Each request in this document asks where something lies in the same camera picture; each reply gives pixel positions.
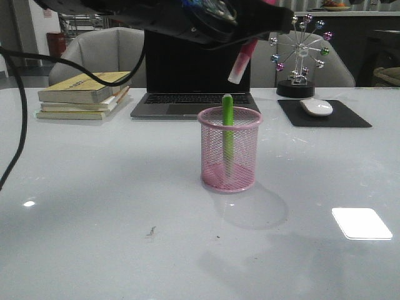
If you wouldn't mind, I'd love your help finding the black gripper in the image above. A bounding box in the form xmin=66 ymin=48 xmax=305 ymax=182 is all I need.
xmin=37 ymin=0 xmax=294 ymax=49

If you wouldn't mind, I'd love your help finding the pink highlighter pen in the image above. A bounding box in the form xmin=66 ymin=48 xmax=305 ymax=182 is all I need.
xmin=227 ymin=39 xmax=258 ymax=84

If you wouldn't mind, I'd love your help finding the green highlighter pen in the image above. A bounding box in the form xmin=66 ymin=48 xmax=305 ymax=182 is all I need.
xmin=222 ymin=94 xmax=234 ymax=181

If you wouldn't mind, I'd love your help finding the pink mesh pen holder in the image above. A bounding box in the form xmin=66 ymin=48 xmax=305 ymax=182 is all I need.
xmin=197 ymin=106 xmax=262 ymax=193

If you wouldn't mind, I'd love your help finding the grey laptop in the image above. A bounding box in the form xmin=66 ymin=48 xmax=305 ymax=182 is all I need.
xmin=131 ymin=31 xmax=258 ymax=119

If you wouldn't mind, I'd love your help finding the right grey armchair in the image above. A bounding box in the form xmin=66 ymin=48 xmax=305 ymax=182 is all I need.
xmin=250 ymin=31 xmax=355 ymax=88

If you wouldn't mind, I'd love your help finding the grey armchair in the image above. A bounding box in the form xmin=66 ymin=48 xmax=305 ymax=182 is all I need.
xmin=250 ymin=31 xmax=355 ymax=88
xmin=61 ymin=27 xmax=144 ymax=73

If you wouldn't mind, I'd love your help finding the left grey armchair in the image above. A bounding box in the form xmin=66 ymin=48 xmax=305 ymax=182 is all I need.
xmin=61 ymin=27 xmax=144 ymax=73

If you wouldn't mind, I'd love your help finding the ferris wheel desk ornament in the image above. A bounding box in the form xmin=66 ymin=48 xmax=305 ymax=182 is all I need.
xmin=269 ymin=13 xmax=333 ymax=99

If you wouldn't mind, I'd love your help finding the fruit bowl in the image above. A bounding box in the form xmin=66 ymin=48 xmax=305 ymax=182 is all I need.
xmin=321 ymin=0 xmax=351 ymax=11

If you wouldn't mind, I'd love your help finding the black mouse pad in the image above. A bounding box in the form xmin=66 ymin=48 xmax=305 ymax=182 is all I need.
xmin=278 ymin=99 xmax=372 ymax=128

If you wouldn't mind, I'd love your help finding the middle white book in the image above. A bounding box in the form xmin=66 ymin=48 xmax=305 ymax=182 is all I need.
xmin=41 ymin=86 xmax=130 ymax=112

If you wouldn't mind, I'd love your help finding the white computer mouse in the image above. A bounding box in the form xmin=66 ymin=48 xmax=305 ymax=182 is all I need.
xmin=299 ymin=98 xmax=333 ymax=117

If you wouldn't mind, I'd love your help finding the top yellow book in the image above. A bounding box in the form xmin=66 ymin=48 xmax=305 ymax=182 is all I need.
xmin=38 ymin=74 xmax=131 ymax=104

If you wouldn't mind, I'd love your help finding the yellow book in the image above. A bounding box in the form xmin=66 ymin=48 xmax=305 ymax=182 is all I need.
xmin=36 ymin=93 xmax=128 ymax=120
xmin=38 ymin=74 xmax=131 ymax=104

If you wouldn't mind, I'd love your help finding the bottom yellow book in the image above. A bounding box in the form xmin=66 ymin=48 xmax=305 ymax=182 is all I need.
xmin=36 ymin=93 xmax=128 ymax=120

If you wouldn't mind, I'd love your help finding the red bin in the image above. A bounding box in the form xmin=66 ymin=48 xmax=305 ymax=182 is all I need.
xmin=46 ymin=32 xmax=66 ymax=58

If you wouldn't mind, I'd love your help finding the black cable left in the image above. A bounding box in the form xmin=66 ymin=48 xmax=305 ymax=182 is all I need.
xmin=0 ymin=46 xmax=147 ymax=191

